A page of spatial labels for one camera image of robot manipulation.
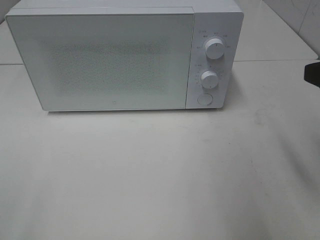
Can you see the white dial knob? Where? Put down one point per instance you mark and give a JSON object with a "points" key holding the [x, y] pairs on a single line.
{"points": [[214, 48], [209, 79]]}

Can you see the white microwave door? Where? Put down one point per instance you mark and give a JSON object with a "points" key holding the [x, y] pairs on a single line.
{"points": [[106, 62]]}

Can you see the white microwave oven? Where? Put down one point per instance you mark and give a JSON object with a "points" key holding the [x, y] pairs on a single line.
{"points": [[211, 18]]}

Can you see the round white door button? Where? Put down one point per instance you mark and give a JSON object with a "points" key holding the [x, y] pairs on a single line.
{"points": [[205, 99]]}

